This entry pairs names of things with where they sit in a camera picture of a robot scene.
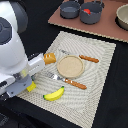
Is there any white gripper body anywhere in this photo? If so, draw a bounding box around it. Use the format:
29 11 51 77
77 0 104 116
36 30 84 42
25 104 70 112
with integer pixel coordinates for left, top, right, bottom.
0 53 45 99

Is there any yellow toy banana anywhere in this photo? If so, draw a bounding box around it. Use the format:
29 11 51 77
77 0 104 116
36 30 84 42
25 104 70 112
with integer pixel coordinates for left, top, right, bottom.
43 87 64 101

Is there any toy bread loaf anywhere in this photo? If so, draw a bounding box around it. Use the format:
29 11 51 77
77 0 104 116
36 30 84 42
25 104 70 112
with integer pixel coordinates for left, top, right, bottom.
43 53 56 64

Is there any red toy tomato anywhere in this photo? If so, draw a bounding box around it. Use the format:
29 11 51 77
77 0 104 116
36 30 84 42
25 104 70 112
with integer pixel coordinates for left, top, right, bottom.
83 9 91 14

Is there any yellow butter block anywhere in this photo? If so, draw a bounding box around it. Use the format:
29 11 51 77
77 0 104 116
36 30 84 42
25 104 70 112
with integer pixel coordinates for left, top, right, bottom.
26 81 36 92

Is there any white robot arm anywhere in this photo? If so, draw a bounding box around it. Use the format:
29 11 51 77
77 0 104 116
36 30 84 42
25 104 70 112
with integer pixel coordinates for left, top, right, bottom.
0 0 45 100

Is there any round wooden plate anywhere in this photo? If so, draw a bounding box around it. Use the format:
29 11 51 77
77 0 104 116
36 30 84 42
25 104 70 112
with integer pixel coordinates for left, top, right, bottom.
57 55 85 78

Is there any woven beige placemat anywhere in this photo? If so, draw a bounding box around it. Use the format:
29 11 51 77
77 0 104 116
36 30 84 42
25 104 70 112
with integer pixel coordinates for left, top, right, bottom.
19 31 116 128

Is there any left grey pot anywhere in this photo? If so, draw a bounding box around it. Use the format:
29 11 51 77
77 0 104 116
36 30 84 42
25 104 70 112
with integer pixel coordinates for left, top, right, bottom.
60 1 80 19

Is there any grey pot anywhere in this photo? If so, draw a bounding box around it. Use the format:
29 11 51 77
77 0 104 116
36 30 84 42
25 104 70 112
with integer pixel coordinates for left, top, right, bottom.
80 0 104 24
60 1 80 19

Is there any pink mat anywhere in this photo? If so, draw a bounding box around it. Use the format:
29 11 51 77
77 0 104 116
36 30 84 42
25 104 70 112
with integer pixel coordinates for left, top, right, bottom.
48 0 128 42

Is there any right grey pot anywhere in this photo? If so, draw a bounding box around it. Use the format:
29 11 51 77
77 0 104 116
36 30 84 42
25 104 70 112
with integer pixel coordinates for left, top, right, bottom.
80 0 104 24

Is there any cream bowl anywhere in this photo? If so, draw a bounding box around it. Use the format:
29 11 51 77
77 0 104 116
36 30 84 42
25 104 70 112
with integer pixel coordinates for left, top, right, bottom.
116 4 128 30

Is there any fork with wooden handle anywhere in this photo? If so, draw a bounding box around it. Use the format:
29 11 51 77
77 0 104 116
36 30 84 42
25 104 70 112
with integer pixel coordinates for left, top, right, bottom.
45 72 87 90

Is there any knife with wooden handle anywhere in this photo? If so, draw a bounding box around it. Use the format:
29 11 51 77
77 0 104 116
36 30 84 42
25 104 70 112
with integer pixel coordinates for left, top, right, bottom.
59 49 99 63

